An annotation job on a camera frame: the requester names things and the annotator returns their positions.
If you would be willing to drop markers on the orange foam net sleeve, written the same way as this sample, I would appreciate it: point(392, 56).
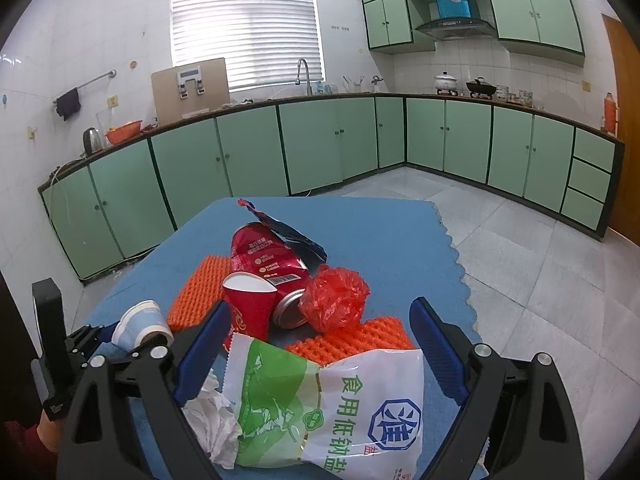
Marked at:
point(360, 340)
point(200, 285)

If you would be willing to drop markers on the small steel teapot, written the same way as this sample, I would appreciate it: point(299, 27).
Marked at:
point(377, 84)

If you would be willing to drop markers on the silver snack packet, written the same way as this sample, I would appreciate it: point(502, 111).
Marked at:
point(290, 237)

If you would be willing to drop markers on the person's left forearm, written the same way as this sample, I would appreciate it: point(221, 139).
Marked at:
point(25, 452)

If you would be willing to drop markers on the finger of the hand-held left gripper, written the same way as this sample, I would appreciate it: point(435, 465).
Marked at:
point(90, 337)

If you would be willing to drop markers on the white window blind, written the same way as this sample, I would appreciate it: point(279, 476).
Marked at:
point(245, 25)

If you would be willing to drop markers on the steel kitchen faucet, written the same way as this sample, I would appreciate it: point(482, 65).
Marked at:
point(306, 75)

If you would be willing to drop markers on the white cooking pot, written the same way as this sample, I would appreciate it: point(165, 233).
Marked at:
point(445, 82)

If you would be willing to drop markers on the blue table cloth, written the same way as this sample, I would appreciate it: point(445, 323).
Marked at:
point(390, 240)

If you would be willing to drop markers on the crushed red drink can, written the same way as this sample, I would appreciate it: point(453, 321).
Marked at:
point(260, 255)

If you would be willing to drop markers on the white holder on board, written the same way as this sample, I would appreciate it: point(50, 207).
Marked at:
point(190, 74)

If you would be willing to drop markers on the steel range hood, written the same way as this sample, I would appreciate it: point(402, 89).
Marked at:
point(452, 27)

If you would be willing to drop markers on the stack of small bowls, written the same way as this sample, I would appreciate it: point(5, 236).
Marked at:
point(502, 94)

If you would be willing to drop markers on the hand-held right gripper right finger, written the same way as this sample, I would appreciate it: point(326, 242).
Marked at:
point(440, 355)

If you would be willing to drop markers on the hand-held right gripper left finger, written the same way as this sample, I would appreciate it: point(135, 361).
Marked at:
point(200, 347)

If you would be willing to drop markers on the red paper cup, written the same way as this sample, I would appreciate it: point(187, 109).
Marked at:
point(250, 310)

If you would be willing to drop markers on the utensil holder with utensils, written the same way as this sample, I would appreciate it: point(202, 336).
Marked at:
point(352, 87)

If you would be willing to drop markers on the green wall cabinets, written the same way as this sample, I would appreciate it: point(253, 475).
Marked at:
point(540, 10)

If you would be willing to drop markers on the green base cabinets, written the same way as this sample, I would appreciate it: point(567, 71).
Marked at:
point(250, 150)

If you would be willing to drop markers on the dark hanging cloth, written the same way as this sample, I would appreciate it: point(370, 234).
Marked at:
point(67, 105)

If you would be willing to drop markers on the orange plastic basin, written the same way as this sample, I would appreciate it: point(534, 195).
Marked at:
point(122, 132)

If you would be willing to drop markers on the white green salt bag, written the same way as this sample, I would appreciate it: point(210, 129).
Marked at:
point(350, 410)

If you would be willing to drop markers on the crumpled white tissue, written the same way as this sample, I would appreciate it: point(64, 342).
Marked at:
point(215, 420)

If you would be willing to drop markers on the brown wooden door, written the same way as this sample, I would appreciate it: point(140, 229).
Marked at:
point(625, 160)

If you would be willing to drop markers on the crumpled red plastic bag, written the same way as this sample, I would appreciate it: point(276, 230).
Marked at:
point(332, 300)

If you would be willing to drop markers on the light blue paper cup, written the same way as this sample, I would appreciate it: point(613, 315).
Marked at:
point(142, 325)

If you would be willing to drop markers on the glass jar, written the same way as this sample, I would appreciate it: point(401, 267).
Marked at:
point(525, 97)

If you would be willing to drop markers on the brown wooden board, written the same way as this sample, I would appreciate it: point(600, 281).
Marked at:
point(165, 95)

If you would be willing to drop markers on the steel towel rail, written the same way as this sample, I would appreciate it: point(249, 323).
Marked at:
point(95, 80)

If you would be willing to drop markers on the black wok with lid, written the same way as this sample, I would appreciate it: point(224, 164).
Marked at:
point(480, 87)

